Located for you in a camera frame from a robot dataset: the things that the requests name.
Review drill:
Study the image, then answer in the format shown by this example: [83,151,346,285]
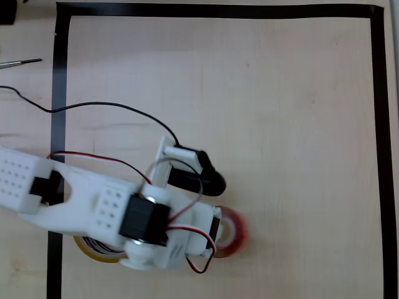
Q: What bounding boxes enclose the small red tape roll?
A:
[213,204,251,259]

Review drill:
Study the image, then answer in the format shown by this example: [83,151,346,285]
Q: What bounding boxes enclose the big yellow tape roll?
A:
[73,235,129,264]

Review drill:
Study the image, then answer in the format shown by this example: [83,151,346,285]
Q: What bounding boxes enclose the black tape strip torn corner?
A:
[46,12,72,299]

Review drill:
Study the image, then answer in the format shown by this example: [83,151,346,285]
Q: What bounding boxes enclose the black webcam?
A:
[169,149,228,198]

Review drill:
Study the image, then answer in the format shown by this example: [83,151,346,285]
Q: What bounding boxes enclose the thin metal screwdriver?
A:
[0,58,44,70]

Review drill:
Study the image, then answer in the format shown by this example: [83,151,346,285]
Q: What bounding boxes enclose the black plastic block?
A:
[0,0,17,26]

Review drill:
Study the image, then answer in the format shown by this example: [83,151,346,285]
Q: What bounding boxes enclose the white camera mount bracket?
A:
[150,135,204,189]

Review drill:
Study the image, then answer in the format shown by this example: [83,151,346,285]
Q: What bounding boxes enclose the thin black camera cable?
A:
[0,85,181,148]

